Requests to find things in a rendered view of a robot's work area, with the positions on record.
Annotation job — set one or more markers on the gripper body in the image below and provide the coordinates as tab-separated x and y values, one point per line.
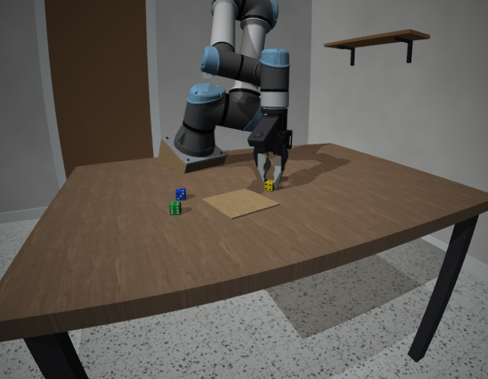
281	136

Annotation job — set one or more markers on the blue die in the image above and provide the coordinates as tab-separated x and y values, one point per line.
180	194

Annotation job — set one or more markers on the yellow die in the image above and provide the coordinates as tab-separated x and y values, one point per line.
269	185

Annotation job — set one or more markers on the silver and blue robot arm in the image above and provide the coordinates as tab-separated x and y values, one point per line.
208	106

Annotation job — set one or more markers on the green die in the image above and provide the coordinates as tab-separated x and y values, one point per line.
175	208

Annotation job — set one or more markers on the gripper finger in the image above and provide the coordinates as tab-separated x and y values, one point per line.
262	164
279	163

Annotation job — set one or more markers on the tan flat mat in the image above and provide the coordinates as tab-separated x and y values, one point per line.
239	203

